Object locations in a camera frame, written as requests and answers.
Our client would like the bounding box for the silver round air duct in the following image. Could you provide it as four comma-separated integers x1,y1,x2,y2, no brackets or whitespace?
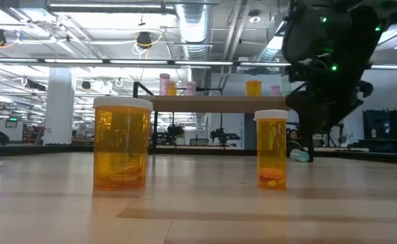
173,2,213,89

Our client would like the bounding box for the pale green pill bottle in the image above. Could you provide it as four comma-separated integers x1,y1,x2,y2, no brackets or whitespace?
289,148,311,163

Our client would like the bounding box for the medium orange pill bottle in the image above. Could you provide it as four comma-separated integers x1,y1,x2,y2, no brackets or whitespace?
253,109,289,190

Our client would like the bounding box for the large orange pill bottle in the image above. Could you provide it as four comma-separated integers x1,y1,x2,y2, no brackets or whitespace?
245,79,263,97
92,96,154,191

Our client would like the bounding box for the white building column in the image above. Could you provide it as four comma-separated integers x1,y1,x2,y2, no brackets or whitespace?
44,67,76,145

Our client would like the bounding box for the wooden shelf with black legs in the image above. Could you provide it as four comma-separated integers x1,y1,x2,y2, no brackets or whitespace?
133,81,314,163

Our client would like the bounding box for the black equipment cabinet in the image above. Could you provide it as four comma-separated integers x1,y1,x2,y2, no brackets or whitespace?
362,107,397,153

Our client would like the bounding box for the black metal mounting frame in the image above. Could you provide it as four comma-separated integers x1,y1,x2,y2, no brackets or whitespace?
0,144,94,157
312,147,397,163

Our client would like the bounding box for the long suspended light rail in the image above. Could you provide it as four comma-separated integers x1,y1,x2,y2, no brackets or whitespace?
0,56,397,70

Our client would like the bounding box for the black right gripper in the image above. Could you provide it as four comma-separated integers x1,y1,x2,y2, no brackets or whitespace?
285,60,375,135

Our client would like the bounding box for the seated person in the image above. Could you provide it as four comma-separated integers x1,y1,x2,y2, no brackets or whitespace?
285,127,304,152

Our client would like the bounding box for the silver spiral air duct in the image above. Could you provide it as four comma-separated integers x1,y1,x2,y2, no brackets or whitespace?
254,20,287,67

